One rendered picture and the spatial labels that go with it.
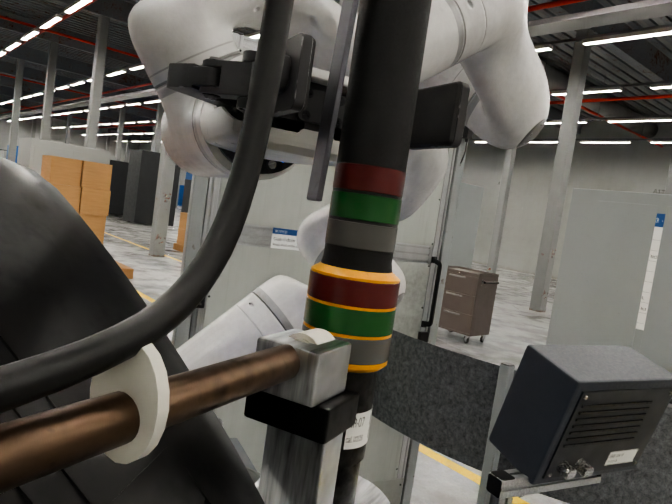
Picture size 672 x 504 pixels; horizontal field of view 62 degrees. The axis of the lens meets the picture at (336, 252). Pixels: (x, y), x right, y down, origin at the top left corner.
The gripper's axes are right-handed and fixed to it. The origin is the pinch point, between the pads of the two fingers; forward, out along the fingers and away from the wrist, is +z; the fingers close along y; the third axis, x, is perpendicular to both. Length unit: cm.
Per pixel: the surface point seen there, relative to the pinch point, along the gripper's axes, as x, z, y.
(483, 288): -76, -492, -481
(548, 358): -23, -35, -58
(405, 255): -21, -179, -131
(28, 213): -7.7, -5.9, 13.8
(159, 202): -41, -1098, -194
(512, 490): -44, -34, -54
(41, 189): -6.6, -9.3, 13.3
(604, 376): -25, -30, -64
